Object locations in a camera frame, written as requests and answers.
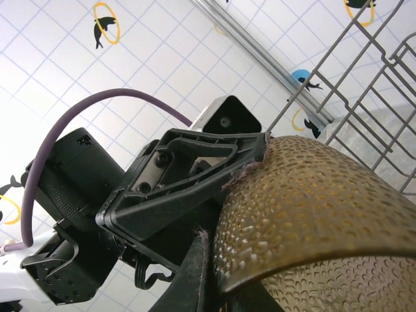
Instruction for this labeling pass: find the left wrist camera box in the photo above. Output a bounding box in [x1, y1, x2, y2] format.
[190, 95, 263, 134]

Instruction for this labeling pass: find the grey wire dish rack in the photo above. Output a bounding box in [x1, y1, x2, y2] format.
[266, 0, 416, 196]

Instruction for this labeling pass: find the aluminium corner post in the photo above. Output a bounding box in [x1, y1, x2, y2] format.
[193, 0, 335, 124]

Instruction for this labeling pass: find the dolphin sticker yellow ring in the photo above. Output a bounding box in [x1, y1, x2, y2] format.
[92, 1, 122, 50]
[0, 174, 23, 226]
[291, 109, 322, 140]

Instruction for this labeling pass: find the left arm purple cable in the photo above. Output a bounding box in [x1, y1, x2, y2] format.
[0, 88, 195, 253]

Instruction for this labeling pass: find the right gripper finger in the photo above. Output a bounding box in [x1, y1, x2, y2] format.
[151, 227, 215, 312]

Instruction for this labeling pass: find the amber textured plastic cup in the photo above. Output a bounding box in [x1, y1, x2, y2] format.
[213, 135, 416, 312]

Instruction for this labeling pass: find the dolphin sticker blue circle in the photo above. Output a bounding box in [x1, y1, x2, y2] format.
[291, 68, 325, 92]

